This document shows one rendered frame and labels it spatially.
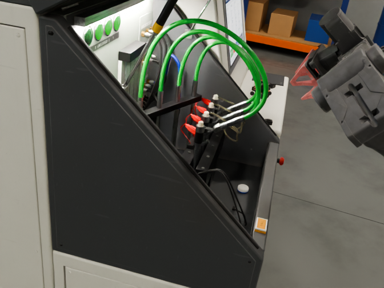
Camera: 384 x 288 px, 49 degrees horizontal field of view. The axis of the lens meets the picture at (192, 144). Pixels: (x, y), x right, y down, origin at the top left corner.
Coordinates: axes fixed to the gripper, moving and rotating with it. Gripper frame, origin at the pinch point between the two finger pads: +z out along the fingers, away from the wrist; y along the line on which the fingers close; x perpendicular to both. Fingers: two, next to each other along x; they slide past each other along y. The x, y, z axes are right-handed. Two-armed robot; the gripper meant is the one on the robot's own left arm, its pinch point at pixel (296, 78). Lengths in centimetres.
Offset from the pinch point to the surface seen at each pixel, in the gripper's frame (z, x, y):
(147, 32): 41, -36, -13
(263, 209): 23.6, 24.0, 18.9
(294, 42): 233, 97, -464
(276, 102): 47, 23, -56
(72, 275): 65, 2, 54
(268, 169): 31.2, 24.4, -3.2
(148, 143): 17.9, -15.5, 38.1
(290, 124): 166, 111, -228
